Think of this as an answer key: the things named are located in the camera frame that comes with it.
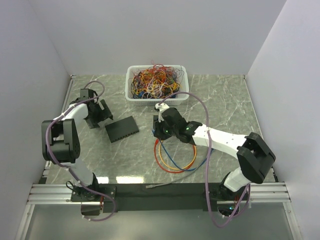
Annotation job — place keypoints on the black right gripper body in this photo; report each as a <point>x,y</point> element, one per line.
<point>169,131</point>

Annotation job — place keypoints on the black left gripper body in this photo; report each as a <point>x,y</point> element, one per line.
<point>95,117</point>

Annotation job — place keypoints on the black network switch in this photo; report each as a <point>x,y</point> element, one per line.
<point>121,129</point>
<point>156,124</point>

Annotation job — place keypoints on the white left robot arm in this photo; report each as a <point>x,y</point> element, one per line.
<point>60,140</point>

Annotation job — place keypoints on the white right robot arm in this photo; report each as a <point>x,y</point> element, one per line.
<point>254,156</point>

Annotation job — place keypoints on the white plastic basket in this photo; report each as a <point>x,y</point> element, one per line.
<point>146,85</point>

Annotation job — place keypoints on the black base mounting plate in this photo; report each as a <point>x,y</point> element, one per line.
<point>175,196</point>

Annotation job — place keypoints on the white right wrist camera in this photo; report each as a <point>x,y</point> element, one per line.
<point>160,107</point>

